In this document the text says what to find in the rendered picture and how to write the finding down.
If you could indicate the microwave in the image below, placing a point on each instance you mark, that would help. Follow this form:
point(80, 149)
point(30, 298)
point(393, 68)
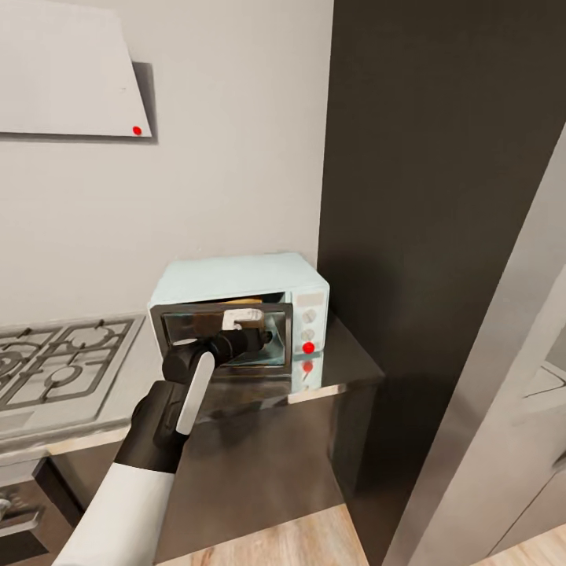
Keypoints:
point(295, 305)

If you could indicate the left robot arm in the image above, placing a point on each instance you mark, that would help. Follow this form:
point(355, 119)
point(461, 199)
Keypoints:
point(122, 525)

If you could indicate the range hood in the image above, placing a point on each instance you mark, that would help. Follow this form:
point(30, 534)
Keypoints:
point(66, 69)

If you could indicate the burner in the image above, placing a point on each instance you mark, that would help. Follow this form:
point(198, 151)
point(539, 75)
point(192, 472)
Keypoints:
point(61, 374)

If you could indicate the oven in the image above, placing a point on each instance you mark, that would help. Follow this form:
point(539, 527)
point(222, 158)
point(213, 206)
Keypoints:
point(41, 513)

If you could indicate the fridge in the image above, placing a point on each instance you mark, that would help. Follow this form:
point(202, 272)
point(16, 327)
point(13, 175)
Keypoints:
point(443, 238)

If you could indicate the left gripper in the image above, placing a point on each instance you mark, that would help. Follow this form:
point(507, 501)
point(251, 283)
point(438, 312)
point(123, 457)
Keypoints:
point(246, 340)

